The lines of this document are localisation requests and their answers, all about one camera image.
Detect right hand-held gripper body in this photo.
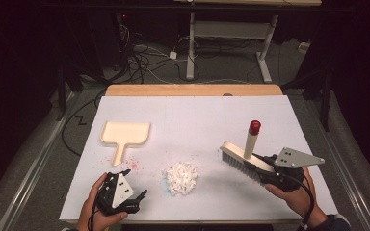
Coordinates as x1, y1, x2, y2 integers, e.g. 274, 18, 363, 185
268, 146, 326, 193

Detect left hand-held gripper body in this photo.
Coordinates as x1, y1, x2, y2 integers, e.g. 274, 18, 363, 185
95, 172, 141, 216

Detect cream brush with red-tipped handle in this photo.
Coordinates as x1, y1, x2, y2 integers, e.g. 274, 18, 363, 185
220, 119, 276, 187

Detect pile of white paper scraps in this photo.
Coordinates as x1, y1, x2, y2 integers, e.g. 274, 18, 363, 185
163, 161, 199, 196

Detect person's left hand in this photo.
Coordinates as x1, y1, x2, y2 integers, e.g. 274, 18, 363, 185
76, 172, 129, 231

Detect person's right hand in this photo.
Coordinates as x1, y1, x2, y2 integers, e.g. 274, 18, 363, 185
264, 167, 327, 229

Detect scattered red crumbs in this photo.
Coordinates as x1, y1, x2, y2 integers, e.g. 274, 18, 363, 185
100, 155, 144, 171

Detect cream plastic dustpan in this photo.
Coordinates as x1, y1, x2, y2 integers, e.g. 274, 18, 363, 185
99, 120, 151, 167

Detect white board table cover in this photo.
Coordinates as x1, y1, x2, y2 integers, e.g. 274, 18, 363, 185
58, 95, 339, 223

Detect wooden table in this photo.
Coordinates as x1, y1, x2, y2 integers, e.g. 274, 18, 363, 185
65, 84, 307, 225

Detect left hand-held gripper cable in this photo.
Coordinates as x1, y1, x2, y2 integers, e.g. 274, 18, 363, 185
88, 189, 107, 231

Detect hand-held gripper cable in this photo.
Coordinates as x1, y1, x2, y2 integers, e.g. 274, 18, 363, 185
288, 179, 316, 230
88, 189, 107, 231

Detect right hand-held gripper cable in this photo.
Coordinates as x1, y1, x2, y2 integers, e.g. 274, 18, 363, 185
288, 179, 316, 230

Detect metal floor rail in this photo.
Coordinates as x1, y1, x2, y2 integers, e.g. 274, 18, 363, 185
302, 95, 370, 231
0, 91, 75, 231

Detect black floor cable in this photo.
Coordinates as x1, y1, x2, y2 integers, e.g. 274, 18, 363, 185
61, 90, 108, 158

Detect bundle of floor cables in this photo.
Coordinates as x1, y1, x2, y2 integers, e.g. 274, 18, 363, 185
117, 23, 203, 85

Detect white metal desk frame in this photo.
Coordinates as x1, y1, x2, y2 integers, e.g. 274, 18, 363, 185
172, 0, 323, 84

